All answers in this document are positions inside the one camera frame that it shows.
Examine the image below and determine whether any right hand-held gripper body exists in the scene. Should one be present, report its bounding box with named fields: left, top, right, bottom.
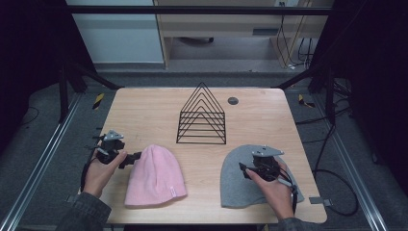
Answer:
left=251, top=144, right=285, bottom=183

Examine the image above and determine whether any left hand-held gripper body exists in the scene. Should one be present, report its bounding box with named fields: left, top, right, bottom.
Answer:
left=92, top=129, right=127, bottom=166

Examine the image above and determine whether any grey knit beanie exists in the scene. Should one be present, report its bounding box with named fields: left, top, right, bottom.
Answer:
left=219, top=143, right=305, bottom=209

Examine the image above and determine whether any pink knit beanie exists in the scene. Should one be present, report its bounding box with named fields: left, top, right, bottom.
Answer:
left=124, top=143, right=189, bottom=207

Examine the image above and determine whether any black wire triangular rack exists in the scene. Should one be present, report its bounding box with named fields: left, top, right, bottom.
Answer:
left=175, top=81, right=228, bottom=145

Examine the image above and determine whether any person's right hand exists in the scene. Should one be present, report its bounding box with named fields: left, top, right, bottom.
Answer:
left=245, top=160, right=295, bottom=221

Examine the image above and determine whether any person's left hand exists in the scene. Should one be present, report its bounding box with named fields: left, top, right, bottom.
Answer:
left=82, top=151, right=128, bottom=199

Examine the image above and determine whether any yellow black tape strip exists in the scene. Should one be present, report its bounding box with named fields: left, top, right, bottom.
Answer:
left=92, top=92, right=106, bottom=111
left=297, top=93, right=316, bottom=109

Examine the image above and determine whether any white cabinet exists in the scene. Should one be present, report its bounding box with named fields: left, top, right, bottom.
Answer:
left=65, top=0, right=166, bottom=64

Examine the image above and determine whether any black curtain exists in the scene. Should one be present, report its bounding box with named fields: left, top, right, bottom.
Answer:
left=307, top=0, right=408, bottom=189
left=0, top=0, right=97, bottom=157

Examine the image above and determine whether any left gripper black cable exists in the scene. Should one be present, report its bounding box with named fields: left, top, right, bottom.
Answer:
left=79, top=144, right=99, bottom=194

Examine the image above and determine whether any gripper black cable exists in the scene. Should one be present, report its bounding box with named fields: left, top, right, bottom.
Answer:
left=278, top=167, right=299, bottom=217
left=79, top=144, right=99, bottom=194

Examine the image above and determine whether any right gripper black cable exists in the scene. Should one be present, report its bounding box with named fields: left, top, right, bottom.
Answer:
left=278, top=167, right=299, bottom=217

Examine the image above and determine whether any grey metal bracket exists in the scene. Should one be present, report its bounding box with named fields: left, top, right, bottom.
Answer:
left=309, top=195, right=334, bottom=207

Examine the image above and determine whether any black metal frame strut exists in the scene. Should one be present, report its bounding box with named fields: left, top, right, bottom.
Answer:
left=58, top=60, right=124, bottom=125
left=274, top=62, right=337, bottom=125

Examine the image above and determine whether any aluminium rail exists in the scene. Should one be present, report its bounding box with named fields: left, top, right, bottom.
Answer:
left=0, top=91, right=84, bottom=231
left=311, top=95, right=390, bottom=231

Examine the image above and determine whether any thin black floor cable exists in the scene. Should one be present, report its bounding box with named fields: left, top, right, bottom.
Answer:
left=18, top=105, right=41, bottom=127

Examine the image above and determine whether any long black floor cable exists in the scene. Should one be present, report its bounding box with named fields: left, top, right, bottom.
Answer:
left=294, top=105, right=360, bottom=218

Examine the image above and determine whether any yellow cable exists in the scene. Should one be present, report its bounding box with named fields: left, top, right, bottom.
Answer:
left=276, top=0, right=313, bottom=69

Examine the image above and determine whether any black metal frame crossbar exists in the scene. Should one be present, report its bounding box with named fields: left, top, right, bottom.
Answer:
left=65, top=5, right=335, bottom=15

